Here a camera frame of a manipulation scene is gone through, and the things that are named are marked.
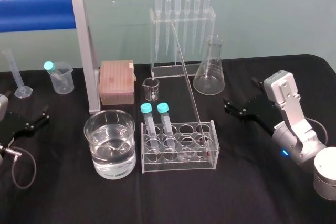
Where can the long glass thermometer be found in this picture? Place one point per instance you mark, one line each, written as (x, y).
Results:
(187, 77)

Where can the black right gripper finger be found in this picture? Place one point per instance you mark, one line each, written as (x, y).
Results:
(258, 85)
(236, 111)

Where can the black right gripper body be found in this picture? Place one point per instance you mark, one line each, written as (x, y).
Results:
(260, 108)

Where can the pink pipette tip box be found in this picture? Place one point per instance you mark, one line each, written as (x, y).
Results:
(115, 82)

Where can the glass conical flask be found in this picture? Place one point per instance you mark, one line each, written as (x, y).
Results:
(209, 82)

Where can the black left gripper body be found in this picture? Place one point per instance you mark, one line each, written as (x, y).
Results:
(11, 124)

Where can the grey upright stand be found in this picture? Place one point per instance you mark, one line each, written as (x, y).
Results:
(85, 51)

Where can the small glass beaker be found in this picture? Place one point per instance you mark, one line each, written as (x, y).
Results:
(151, 91)

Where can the clear acrylic pipette rack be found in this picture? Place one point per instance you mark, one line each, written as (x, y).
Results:
(173, 70)

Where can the teal capped centrifuge tube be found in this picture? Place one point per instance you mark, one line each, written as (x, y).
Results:
(146, 109)
(163, 108)

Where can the blue horizontal tube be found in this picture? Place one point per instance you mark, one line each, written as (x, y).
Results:
(34, 12)

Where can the teal capped tube in beaker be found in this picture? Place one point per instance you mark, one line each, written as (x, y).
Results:
(48, 65)

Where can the clear acrylic test tube rack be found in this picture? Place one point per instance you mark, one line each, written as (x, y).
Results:
(181, 165)

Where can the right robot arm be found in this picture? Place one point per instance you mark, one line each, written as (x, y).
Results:
(291, 119)

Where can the black table cloth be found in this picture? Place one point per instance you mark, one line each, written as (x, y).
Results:
(236, 182)

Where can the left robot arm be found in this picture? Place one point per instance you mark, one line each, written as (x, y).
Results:
(2, 107)

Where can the large glass beaker with water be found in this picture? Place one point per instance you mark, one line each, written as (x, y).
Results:
(113, 153)

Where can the small clear plastic beaker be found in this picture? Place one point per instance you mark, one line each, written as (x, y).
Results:
(64, 83)

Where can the clear plastic graduated cylinder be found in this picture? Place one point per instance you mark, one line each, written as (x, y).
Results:
(16, 77)

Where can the clear plastic pipette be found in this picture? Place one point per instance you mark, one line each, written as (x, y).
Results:
(187, 6)
(206, 5)
(158, 1)
(177, 2)
(196, 5)
(168, 6)

